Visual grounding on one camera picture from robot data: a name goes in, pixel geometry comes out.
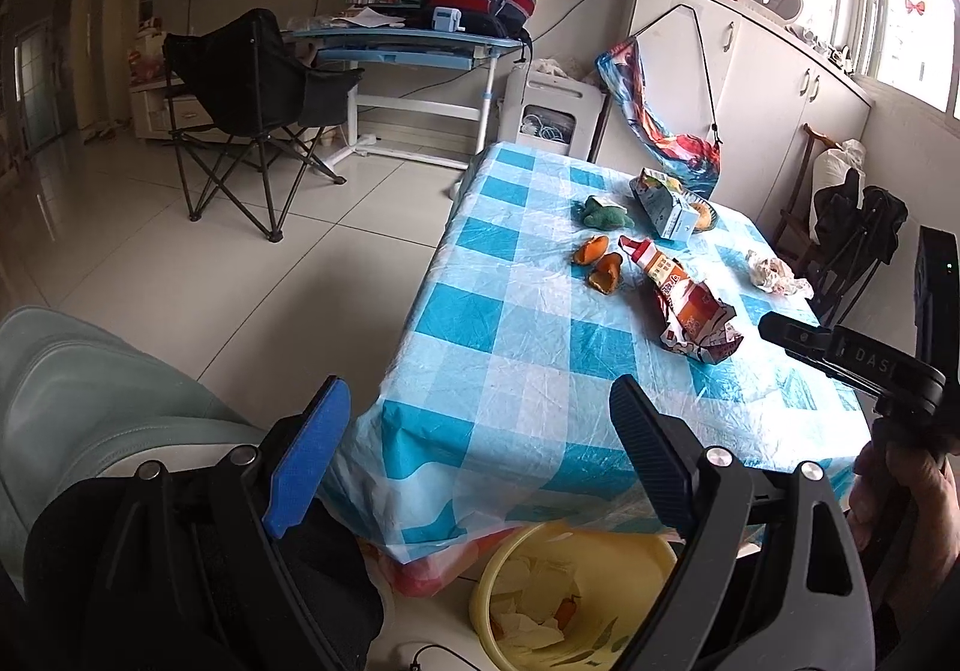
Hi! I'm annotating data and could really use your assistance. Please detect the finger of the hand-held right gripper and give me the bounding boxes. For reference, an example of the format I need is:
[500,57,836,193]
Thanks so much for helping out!
[757,311,833,372]

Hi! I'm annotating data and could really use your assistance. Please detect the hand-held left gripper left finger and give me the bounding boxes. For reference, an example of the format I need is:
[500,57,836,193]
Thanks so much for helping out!
[105,375,353,671]

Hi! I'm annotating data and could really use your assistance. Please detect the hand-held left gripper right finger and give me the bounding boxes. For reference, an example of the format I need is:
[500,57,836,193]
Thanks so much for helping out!
[609,373,875,671]

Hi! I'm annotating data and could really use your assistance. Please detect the white tissue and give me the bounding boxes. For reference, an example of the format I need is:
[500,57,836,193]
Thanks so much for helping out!
[745,249,815,298]

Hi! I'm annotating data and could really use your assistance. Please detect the red and orange snack wrapper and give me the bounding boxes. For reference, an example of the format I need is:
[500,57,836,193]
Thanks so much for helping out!
[617,234,745,366]

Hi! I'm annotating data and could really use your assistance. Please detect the light blue milk carton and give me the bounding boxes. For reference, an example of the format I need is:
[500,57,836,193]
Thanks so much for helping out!
[628,167,710,241]

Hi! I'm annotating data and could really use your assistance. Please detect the yellow plastic bin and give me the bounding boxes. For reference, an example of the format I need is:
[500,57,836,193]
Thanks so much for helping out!
[469,521,680,671]

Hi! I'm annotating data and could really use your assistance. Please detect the person's right hand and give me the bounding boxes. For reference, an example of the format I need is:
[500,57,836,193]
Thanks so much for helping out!
[851,442,960,608]

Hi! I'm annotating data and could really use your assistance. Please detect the folded black camping chair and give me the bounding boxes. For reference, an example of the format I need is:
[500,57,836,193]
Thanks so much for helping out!
[806,168,908,327]

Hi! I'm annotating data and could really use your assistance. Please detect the brown wooden chair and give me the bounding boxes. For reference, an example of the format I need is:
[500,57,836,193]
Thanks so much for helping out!
[772,123,833,259]

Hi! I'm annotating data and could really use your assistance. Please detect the blue checked plastic tablecloth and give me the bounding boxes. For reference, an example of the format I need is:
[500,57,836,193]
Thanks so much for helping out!
[322,142,863,563]

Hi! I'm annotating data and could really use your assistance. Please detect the pink plastic bag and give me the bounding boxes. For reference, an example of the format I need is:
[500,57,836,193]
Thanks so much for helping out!
[360,528,518,601]

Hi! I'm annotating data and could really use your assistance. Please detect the white sack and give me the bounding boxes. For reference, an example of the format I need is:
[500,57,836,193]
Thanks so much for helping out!
[814,138,867,199]

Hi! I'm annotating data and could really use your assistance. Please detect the white paper scraps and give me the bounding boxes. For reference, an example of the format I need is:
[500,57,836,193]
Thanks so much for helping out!
[491,555,593,653]

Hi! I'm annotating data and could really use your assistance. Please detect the pale green leather sofa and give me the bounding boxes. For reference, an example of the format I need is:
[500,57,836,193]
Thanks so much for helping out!
[0,307,263,567]

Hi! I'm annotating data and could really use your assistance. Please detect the white cabinet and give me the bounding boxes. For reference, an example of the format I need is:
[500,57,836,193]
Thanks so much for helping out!
[626,0,875,244]

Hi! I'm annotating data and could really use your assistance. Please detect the colourful printed bag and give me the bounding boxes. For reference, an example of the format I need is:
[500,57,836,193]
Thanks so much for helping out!
[596,37,722,199]

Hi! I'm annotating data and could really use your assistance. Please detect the white plastic stool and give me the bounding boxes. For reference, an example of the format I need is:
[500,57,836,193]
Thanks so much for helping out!
[502,67,605,158]

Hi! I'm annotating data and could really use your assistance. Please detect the white television stand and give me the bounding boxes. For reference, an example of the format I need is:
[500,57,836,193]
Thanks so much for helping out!
[127,78,196,143]

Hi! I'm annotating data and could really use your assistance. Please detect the blue study desk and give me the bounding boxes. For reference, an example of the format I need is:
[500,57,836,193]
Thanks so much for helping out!
[289,14,526,173]

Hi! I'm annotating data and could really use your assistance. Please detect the white papers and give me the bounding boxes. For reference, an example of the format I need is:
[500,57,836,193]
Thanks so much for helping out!
[330,5,406,31]

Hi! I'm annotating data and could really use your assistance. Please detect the black cord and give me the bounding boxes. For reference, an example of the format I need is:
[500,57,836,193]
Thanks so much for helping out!
[630,3,725,151]

